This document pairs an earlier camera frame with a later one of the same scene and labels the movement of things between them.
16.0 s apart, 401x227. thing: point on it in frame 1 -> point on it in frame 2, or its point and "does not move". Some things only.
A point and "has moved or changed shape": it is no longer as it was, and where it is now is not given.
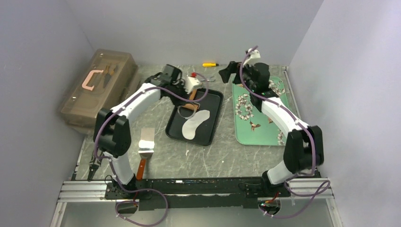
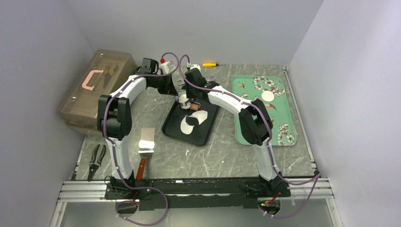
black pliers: x=94 y=164 does not move
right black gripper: x=234 y=68 -> x=189 y=95
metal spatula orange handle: x=146 y=147 does not move
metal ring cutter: x=185 y=117 has moved or changed shape
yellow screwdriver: x=208 y=65 does not move
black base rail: x=196 y=193 does not move
